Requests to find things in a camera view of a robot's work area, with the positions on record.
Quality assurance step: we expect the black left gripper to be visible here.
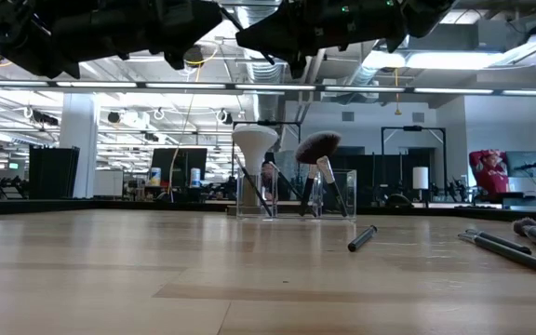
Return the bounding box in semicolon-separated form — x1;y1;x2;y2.
79;0;223;71

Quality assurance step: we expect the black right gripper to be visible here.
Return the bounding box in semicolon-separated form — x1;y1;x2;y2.
234;0;349;79

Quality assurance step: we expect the fan makeup brush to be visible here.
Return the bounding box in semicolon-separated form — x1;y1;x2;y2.
294;130;349;219

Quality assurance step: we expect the clear acrylic organizer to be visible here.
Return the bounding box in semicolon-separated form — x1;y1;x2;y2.
235;167;358;221

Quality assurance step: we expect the black eyeliner pen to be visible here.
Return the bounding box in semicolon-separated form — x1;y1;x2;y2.
346;224;379;253

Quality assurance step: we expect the black ceiling device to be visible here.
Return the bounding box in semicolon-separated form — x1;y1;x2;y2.
182;44;206;70

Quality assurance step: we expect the long light bar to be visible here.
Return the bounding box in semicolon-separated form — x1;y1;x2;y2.
0;78;536;98

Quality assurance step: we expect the white mushroom-shaped lamp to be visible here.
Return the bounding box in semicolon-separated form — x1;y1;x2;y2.
226;124;281;218

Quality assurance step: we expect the black monitor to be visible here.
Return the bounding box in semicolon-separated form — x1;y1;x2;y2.
150;147;208;191

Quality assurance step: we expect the white cylinder lamp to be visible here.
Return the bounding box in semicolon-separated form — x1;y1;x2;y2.
411;166;430;191

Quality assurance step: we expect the black panel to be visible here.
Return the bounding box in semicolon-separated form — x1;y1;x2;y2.
28;145;81;201

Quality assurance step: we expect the seated person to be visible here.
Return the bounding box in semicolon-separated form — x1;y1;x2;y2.
468;149;511;195

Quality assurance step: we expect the silver ribbed ventilation duct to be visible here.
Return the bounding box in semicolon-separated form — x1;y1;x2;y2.
235;0;288;85

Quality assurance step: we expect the silver slanted ventilation duct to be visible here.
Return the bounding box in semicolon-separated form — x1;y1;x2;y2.
342;46;409;87

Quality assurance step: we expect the black table frame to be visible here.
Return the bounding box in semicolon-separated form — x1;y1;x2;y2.
0;197;536;229

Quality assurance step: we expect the wall screen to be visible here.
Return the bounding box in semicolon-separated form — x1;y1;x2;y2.
504;150;536;179

